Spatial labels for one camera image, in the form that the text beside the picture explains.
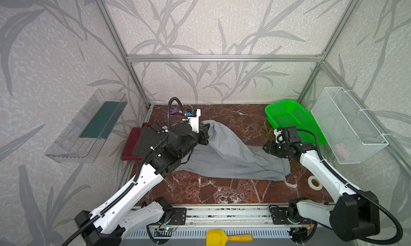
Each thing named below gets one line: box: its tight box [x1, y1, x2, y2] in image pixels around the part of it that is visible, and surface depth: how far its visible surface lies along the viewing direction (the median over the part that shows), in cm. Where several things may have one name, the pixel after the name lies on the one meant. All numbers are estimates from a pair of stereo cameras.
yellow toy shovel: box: [206, 229, 253, 246], surface depth 68 cm
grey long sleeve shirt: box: [174, 119, 292, 181], surface depth 85 cm
